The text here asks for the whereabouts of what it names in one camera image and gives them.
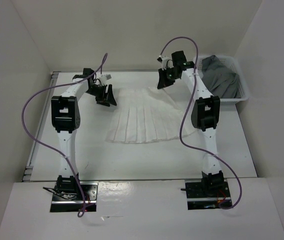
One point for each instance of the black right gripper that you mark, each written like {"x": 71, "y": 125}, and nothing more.
{"x": 162, "y": 82}

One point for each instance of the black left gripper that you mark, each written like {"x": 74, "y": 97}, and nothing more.
{"x": 111, "y": 99}

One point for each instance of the white pleated skirt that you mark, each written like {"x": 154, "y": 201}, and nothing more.
{"x": 143, "y": 116}

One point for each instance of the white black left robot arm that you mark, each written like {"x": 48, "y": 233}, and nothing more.
{"x": 66, "y": 119}

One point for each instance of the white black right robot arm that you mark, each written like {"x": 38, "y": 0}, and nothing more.
{"x": 204, "y": 116}

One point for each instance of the grey skirt in basket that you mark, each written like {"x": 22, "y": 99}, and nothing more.
{"x": 219, "y": 79}

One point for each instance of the white perforated plastic basket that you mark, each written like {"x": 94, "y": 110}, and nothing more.
{"x": 231, "y": 63}

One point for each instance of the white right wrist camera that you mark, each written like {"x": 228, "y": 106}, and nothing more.
{"x": 165, "y": 62}

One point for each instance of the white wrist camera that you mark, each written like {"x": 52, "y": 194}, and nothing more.
{"x": 105, "y": 77}
{"x": 165, "y": 62}

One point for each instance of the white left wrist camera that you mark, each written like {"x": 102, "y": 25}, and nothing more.
{"x": 105, "y": 77}

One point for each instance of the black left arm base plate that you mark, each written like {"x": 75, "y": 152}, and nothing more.
{"x": 65, "y": 202}

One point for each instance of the grey metal table rail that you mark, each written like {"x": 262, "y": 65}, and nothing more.
{"x": 29, "y": 167}

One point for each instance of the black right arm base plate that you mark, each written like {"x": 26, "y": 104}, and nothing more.
{"x": 198, "y": 198}

